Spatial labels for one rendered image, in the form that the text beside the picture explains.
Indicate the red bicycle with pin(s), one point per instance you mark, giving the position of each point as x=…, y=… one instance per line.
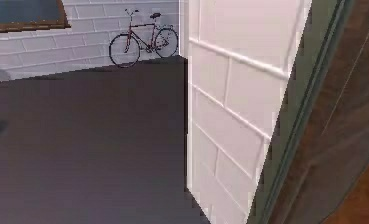
x=154, y=35

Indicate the brown framed window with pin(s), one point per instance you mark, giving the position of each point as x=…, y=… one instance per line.
x=25, y=11

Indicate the white panelled room door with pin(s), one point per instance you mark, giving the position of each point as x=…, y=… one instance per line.
x=238, y=100

